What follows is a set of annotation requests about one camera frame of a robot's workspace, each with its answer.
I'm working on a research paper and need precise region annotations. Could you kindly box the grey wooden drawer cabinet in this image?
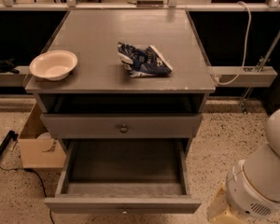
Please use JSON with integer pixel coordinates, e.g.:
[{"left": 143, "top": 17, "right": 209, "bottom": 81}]
[{"left": 23, "top": 8, "right": 217, "bottom": 156}]

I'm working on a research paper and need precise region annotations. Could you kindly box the cardboard box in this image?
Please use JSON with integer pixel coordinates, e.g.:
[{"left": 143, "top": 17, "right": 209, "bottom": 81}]
[{"left": 18, "top": 105, "right": 65, "bottom": 168}]

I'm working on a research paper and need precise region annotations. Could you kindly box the black object on rail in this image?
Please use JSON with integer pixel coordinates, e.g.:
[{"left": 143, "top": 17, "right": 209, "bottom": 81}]
[{"left": 0, "top": 59, "right": 20, "bottom": 74}]

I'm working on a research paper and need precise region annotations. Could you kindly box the white plastic bowl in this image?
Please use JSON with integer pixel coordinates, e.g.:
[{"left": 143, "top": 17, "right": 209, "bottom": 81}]
[{"left": 29, "top": 50, "right": 77, "bottom": 81}]

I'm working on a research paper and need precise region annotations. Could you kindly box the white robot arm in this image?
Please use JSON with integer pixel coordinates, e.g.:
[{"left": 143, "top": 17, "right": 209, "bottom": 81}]
[{"left": 206, "top": 109, "right": 280, "bottom": 224}]

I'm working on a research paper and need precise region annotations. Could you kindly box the white hanging cable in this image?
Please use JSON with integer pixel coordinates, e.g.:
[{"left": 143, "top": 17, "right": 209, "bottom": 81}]
[{"left": 214, "top": 0, "right": 252, "bottom": 86}]

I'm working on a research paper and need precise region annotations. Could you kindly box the black bar on floor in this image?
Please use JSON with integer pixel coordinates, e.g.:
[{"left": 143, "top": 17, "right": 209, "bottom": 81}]
[{"left": 0, "top": 130, "right": 18, "bottom": 157}]

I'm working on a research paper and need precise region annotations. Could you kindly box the black floor cable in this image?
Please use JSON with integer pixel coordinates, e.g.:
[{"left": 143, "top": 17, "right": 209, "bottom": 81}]
[{"left": 0, "top": 162, "right": 56, "bottom": 224}]

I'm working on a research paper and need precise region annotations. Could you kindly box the grey drawer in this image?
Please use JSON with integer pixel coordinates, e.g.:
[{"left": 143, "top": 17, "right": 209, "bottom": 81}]
[
  {"left": 41, "top": 114, "right": 202, "bottom": 139},
  {"left": 45, "top": 139, "right": 201, "bottom": 214}
]

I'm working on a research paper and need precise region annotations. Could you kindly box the blue white chip bag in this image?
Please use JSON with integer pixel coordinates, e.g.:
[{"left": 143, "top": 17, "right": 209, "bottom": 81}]
[{"left": 118, "top": 42, "right": 173, "bottom": 77}]

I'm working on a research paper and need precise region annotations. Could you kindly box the grey metal rail frame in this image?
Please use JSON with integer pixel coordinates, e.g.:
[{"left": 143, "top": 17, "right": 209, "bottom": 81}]
[{"left": 0, "top": 0, "right": 276, "bottom": 89}]

